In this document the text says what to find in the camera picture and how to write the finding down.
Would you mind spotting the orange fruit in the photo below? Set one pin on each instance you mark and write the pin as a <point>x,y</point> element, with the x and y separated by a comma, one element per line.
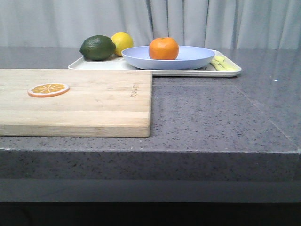
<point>164,48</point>

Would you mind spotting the light blue plate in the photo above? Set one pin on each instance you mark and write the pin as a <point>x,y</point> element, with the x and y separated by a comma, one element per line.
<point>189,58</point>

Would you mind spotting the cream white tray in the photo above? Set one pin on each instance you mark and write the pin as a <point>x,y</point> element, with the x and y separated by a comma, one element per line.
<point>118,63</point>

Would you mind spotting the wooden cutting board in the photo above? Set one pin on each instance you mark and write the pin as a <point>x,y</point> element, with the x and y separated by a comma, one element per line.
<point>99,103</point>

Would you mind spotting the yellow lemon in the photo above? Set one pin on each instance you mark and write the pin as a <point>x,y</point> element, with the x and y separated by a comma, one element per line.
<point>122,41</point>

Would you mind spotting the green lime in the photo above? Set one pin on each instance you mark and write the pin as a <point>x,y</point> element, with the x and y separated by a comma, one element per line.
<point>97,48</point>

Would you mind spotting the yellow peel pieces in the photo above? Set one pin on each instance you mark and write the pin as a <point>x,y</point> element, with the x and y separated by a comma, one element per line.
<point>218,62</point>

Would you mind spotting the orange slice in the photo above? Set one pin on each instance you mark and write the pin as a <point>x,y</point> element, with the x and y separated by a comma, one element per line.
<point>48,90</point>

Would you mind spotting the grey curtain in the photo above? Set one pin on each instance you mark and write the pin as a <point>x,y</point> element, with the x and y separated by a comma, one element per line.
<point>271,24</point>

